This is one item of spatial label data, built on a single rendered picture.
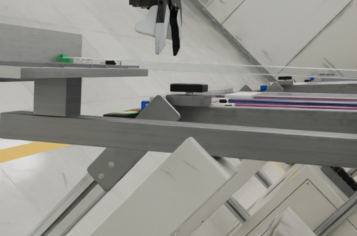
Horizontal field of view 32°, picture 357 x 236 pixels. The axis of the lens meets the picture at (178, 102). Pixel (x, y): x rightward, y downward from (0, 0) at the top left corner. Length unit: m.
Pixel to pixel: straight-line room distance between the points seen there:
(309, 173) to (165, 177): 1.78
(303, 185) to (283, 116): 1.50
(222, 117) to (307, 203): 1.51
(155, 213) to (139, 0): 0.59
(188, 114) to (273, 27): 8.89
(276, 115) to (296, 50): 8.85
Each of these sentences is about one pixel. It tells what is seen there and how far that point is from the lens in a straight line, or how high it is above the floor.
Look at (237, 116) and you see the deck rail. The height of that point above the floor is 0.81.
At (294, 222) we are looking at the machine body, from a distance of 1.57.
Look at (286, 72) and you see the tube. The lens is 0.74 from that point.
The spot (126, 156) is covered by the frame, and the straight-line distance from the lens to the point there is 0.94.
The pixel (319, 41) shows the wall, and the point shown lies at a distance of 9.75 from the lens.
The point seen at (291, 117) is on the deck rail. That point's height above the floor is 0.87.
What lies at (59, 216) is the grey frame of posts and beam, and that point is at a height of 0.50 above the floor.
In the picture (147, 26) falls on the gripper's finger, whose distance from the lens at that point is 1.13.
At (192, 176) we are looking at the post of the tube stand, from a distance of 0.63.
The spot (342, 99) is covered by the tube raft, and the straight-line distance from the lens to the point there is 1.38.
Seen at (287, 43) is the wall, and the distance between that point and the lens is 9.78.
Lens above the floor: 0.97
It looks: 13 degrees down
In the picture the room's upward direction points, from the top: 44 degrees clockwise
